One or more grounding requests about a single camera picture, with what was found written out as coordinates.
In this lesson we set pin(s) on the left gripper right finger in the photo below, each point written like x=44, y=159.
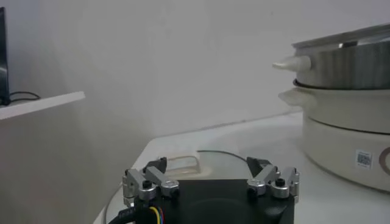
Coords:
x=263, y=178

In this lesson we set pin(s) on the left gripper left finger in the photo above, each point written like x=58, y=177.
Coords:
x=161, y=181

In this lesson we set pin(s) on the stainless steel steamer basket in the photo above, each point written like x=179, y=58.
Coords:
x=350, y=67

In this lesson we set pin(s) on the white folding side table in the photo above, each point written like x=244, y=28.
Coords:
x=45, y=103

